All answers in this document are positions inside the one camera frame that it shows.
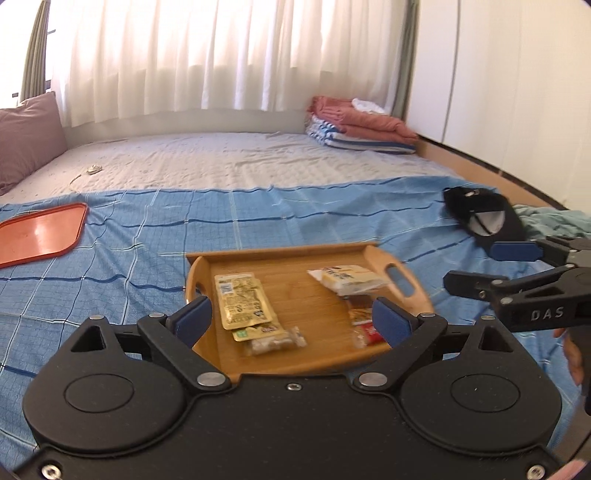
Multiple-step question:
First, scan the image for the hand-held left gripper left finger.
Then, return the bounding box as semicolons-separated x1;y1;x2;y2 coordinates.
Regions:
62;295;232;393

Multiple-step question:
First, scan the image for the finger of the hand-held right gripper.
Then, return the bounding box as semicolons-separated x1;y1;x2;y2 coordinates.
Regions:
491;234;591;268
443;267;591;304

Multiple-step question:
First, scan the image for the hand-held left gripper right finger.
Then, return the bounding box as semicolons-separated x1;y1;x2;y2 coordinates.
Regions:
353;296;529;393

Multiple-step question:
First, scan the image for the red biscuit packet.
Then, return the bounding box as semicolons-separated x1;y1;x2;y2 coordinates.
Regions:
353;322;389;349

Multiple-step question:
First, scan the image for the clear brown pastry packet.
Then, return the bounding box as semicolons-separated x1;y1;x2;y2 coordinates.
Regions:
344;293;377;326

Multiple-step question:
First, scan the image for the gold packet with white label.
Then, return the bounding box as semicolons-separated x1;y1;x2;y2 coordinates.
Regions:
213;272;278;330

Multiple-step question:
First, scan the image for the white flower cake packet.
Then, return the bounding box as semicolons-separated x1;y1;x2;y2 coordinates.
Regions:
307;264;385;297

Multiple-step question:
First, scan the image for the gold packet with black print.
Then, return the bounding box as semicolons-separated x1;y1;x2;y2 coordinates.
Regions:
231;323;286;343

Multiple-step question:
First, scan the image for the clear cream biscuit packet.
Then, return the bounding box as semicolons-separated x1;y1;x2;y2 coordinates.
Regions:
242;327;308;357

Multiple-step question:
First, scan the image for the wooden tray with handles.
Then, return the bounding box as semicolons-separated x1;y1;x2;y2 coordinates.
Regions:
185;242;435;384

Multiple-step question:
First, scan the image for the person's right hand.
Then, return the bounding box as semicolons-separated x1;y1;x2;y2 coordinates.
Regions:
554;327;585;386

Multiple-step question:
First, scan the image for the black cap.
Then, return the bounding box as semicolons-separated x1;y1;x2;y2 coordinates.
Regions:
443;186;529;252

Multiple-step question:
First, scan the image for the blue checked bedsheet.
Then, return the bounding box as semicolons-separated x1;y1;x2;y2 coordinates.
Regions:
0;175;591;453

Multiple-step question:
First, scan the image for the white wardrobe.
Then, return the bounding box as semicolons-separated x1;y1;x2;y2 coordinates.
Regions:
406;0;591;210

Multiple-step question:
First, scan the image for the white quilted bedspread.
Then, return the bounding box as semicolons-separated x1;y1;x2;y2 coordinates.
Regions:
0;131;462;206

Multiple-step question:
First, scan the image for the red plastic tray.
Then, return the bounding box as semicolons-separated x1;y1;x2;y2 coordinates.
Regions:
0;202;89;270

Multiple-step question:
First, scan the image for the folded blue striped blanket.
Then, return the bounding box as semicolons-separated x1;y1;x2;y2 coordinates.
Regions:
305;115;419;155

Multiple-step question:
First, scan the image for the folded pink blanket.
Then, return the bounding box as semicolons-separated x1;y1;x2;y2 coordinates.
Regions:
308;95;419;141

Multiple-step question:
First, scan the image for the grey green drape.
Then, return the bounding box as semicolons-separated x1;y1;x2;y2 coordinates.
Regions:
21;0;52;100
396;0;420;125

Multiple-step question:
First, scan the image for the purple pillow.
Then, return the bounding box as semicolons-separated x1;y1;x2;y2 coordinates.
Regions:
0;91;68;197

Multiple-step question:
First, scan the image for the white sheer curtain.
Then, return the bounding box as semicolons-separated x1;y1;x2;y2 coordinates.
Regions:
46;0;411;127

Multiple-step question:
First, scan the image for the wooden bed frame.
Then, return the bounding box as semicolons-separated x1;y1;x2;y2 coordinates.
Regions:
416;134;571;210

